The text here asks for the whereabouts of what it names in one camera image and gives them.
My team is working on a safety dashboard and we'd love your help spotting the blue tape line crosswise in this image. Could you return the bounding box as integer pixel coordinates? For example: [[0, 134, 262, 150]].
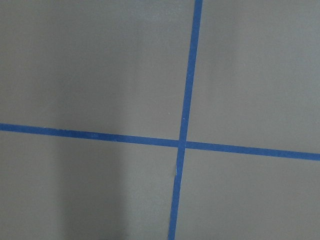
[[0, 123, 320, 161]]

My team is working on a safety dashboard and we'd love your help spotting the blue tape line lengthwise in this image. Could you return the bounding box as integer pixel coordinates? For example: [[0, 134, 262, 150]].
[[167, 0, 203, 240]]

